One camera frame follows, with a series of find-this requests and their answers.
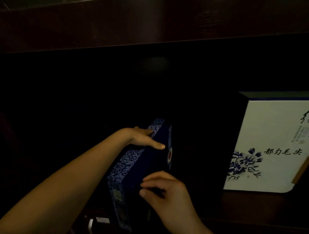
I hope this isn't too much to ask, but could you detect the white floral tea box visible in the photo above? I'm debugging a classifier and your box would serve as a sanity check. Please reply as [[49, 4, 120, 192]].
[[223, 91, 309, 194]]

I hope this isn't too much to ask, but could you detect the person's right hand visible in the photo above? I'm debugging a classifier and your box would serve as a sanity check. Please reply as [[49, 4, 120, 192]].
[[139, 170, 214, 234]]

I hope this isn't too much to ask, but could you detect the person's left forearm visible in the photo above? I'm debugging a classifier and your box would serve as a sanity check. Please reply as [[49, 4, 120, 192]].
[[0, 129, 132, 234]]

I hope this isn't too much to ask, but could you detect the dark blue patterned box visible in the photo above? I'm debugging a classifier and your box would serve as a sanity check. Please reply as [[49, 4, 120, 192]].
[[106, 118, 173, 233]]

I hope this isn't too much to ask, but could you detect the person's left hand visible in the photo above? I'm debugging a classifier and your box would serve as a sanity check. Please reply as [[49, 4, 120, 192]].
[[120, 126, 166, 150]]

